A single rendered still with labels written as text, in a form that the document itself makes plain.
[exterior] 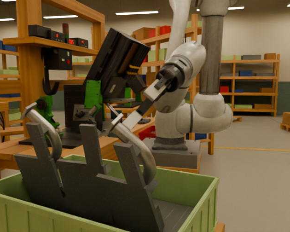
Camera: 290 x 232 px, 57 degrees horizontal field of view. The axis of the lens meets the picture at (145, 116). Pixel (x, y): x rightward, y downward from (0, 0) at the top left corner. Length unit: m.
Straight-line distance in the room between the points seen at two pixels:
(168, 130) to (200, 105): 0.20
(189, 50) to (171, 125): 0.58
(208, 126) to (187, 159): 0.20
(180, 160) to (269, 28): 10.17
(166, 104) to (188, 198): 0.33
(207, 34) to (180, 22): 0.25
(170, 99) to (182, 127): 0.44
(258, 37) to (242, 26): 0.72
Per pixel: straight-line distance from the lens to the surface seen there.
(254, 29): 11.17
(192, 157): 1.31
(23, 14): 2.03
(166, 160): 1.33
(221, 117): 1.39
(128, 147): 0.56
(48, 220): 0.74
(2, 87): 1.91
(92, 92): 1.99
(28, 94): 1.99
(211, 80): 1.37
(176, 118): 1.36
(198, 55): 0.89
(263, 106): 10.60
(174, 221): 0.87
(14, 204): 0.80
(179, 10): 1.19
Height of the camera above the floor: 1.27
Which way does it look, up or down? 7 degrees down
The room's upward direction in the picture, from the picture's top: straight up
